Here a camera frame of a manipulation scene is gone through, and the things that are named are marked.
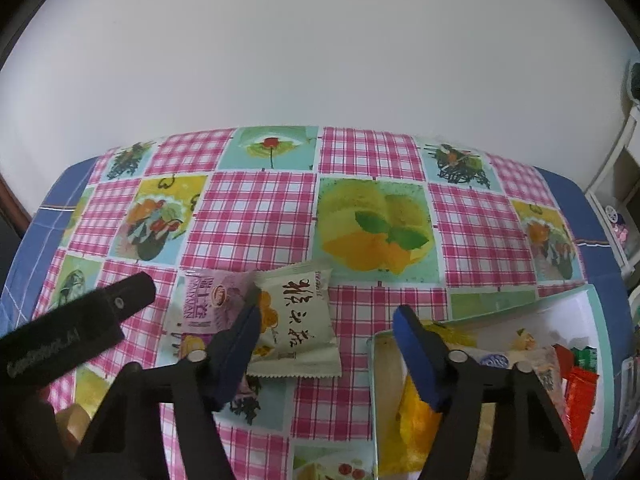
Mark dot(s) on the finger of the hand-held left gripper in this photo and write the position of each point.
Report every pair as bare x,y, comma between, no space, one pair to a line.
132,292

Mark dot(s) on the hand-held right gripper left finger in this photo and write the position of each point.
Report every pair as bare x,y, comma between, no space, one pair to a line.
240,345

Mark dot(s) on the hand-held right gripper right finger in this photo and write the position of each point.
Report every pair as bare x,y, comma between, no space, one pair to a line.
415,350

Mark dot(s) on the purple snack packet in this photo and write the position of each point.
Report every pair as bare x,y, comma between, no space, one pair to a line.
210,305

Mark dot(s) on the white packet with orange fruit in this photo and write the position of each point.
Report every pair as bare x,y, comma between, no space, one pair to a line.
300,325

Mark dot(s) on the yellow cake packet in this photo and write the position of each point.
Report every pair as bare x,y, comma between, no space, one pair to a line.
415,420

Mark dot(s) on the white box with teal rim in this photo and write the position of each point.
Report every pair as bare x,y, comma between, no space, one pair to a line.
550,320

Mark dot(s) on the orange patterned packet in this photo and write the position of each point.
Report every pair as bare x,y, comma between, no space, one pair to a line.
580,395

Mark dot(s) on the dark green packet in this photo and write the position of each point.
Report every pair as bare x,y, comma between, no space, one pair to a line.
586,357

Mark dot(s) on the person's left hand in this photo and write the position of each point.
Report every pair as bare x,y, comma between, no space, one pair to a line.
70,422

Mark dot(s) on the pink plaid fruit-print tablecloth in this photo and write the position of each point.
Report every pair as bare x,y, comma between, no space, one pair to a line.
250,210

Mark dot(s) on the brown wooden trim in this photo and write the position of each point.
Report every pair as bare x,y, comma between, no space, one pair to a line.
12,205

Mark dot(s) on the white shelf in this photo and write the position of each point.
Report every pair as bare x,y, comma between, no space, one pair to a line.
615,170

